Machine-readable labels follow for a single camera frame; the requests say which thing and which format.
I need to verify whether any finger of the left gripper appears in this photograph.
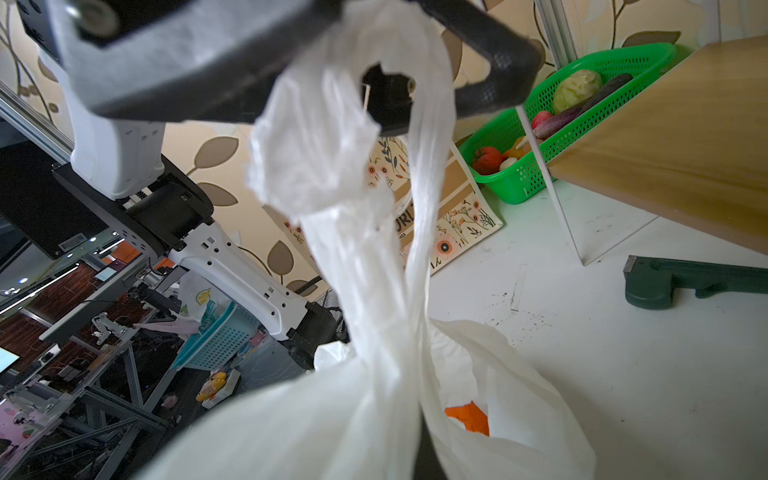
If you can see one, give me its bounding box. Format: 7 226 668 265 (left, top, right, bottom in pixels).
362 64 415 137
417 0 543 119

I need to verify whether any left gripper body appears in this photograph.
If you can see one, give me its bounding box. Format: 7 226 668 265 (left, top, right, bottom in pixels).
18 1 342 123

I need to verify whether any white plastic grocery bag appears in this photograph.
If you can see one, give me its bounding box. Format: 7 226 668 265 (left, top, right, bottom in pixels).
140 1 596 479

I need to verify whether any cream canvas tote bag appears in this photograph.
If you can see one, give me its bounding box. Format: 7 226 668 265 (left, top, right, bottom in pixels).
263 134 505 277

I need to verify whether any orange fruit large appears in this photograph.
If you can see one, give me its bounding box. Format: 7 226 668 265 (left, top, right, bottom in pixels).
444 402 490 436

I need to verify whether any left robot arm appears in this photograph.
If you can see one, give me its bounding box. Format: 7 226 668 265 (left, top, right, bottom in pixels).
15 1 544 365

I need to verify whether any left green basket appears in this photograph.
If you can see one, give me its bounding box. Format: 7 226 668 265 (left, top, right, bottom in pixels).
472 43 676 204

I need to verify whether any green cabbage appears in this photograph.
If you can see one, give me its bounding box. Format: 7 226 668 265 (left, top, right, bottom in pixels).
552 69 603 114

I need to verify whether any white wooden two-tier shelf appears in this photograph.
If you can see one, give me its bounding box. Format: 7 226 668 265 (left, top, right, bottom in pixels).
542 36 767 254

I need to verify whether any teal plastic basket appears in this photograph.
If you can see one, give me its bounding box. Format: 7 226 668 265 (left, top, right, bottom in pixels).
171 302 261 371

